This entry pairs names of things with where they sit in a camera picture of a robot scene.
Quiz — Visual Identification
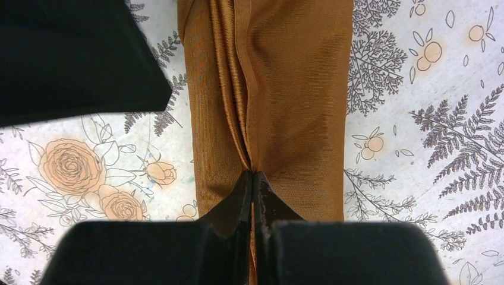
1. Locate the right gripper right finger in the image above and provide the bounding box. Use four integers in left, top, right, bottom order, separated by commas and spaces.
253, 172, 448, 284

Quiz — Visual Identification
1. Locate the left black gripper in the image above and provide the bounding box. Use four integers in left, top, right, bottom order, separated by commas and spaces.
1, 1, 172, 127

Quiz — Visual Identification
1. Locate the orange cloth napkin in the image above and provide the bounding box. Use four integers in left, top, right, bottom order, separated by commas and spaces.
177, 0, 354, 285

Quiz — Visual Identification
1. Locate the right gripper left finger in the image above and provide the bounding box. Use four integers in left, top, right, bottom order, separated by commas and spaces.
41, 171, 253, 284

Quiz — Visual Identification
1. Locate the floral patterned table mat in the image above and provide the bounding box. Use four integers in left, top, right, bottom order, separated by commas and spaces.
1, 1, 503, 284

